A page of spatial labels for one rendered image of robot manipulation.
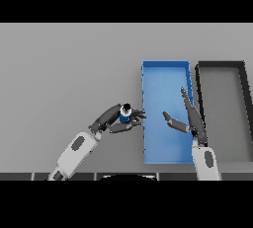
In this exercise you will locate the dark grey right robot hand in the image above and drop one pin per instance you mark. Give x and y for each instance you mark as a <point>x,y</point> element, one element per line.
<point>196,123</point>

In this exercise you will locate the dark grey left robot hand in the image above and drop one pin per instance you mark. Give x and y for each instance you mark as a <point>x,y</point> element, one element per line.
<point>107,117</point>

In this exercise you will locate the blue pipe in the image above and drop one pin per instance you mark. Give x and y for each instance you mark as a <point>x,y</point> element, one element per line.
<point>125,113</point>

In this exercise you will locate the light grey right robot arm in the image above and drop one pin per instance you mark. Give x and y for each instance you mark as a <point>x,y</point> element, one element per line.
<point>206,161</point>

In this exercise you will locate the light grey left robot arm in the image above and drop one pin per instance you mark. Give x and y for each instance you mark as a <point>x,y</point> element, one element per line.
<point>73,156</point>

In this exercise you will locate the blue bin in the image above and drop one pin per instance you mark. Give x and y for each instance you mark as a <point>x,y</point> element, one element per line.
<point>166,110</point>

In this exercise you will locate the dark grey bin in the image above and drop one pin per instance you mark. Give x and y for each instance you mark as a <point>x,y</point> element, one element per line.
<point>227,110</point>

